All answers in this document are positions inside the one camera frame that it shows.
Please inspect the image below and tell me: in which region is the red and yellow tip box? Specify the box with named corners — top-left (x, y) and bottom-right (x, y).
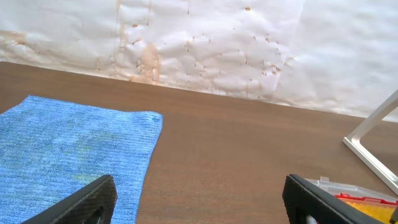
top-left (306, 176), bottom-right (398, 224)

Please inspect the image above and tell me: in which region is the blue cloth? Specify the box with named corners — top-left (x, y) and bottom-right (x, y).
top-left (0, 95), bottom-right (164, 224)

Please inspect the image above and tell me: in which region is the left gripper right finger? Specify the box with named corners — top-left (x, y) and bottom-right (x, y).
top-left (282, 173), bottom-right (386, 224)

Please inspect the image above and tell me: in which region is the white and blue stand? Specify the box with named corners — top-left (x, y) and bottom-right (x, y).
top-left (342, 90), bottom-right (398, 196)

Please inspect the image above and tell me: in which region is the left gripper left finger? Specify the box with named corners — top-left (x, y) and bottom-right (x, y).
top-left (20, 174), bottom-right (118, 224)

